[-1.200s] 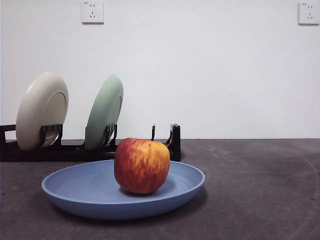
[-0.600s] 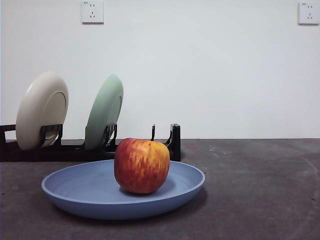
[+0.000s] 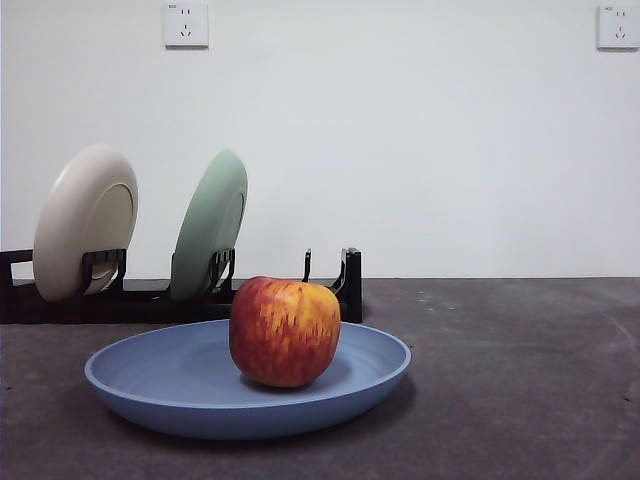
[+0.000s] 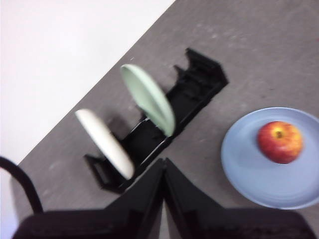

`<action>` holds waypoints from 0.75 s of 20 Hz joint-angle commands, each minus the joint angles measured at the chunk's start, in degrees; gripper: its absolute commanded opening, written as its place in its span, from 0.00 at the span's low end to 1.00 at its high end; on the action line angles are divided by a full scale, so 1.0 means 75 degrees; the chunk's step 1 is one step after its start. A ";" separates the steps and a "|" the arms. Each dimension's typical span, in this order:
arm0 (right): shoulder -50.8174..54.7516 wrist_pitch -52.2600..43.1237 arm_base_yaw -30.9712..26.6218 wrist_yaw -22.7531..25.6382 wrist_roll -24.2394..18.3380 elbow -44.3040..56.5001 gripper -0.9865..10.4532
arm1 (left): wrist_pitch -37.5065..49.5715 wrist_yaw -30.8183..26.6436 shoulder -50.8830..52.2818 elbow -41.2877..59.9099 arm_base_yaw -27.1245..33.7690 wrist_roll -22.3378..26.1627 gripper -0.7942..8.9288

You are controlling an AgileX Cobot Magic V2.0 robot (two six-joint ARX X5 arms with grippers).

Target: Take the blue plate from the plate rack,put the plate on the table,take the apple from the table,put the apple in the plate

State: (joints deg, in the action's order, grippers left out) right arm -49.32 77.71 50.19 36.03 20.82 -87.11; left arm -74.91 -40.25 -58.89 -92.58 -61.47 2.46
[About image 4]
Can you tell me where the red yellow apple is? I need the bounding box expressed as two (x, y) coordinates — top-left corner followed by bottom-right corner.
(257, 121), (304, 164)

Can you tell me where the blue plate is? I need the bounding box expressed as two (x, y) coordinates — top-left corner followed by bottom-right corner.
(220, 107), (319, 209)

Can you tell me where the green plate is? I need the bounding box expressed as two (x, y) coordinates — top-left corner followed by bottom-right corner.
(120, 64), (175, 137)

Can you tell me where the cream plate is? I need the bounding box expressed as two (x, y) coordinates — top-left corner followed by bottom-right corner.
(74, 109), (135, 180)

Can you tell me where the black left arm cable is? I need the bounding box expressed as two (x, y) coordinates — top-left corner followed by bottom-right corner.
(0, 156), (43, 214)

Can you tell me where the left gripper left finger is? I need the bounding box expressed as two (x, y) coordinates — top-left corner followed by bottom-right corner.
(14, 158), (166, 239)

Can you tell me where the black plate rack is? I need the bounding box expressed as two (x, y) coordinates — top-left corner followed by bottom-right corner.
(84, 47), (229, 194)

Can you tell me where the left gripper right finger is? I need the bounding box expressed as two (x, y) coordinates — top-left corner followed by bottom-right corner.
(163, 158), (314, 239)

